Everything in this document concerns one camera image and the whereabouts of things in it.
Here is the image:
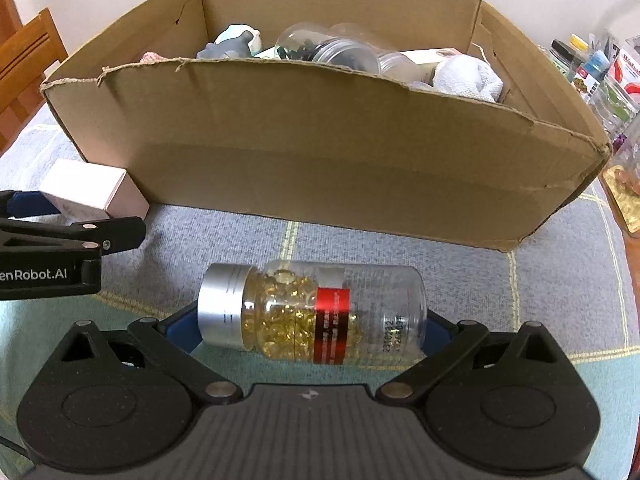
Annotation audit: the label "clear jar of black clips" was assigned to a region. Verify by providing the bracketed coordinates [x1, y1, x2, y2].
[274, 20, 382, 74]

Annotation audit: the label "blue and grey checked blanket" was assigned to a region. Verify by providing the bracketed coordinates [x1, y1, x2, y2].
[0, 107, 640, 461]

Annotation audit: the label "wooden chair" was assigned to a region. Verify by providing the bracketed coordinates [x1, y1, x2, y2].
[0, 7, 69, 157]

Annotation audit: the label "blue and white toy figure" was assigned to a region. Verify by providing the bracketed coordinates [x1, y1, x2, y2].
[214, 24, 264, 57]

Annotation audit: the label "large clear jar black lid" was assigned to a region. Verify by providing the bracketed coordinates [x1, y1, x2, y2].
[599, 125, 640, 237]

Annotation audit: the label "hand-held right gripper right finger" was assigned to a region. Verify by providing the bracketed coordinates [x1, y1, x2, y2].
[377, 310, 573, 403]

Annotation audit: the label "pink rectangular box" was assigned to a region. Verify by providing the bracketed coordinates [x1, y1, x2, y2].
[39, 158, 151, 224]

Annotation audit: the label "small jar black lid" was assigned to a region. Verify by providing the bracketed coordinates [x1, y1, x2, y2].
[549, 39, 577, 82]

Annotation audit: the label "wooden door frame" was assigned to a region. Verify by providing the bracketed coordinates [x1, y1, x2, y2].
[0, 0, 24, 30]

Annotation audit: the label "small bottle blue cap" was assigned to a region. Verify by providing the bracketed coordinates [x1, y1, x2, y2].
[580, 52, 610, 98]

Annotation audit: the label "clear jar of golden capsules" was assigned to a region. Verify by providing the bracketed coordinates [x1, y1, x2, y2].
[197, 259, 428, 367]

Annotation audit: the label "cream rectangular box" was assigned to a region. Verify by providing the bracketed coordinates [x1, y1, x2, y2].
[399, 48, 466, 84]

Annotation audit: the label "grey shark toy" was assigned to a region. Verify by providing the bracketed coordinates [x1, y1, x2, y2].
[195, 29, 256, 60]

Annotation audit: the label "brown cardboard box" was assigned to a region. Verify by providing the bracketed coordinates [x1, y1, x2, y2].
[39, 0, 614, 254]

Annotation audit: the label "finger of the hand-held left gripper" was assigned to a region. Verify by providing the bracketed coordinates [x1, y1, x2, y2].
[0, 215, 147, 261]
[0, 189, 69, 224]

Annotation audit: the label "white socks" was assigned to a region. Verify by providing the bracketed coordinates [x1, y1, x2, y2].
[432, 56, 504, 104]

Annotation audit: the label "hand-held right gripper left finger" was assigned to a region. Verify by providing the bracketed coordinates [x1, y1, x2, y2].
[50, 302, 241, 405]

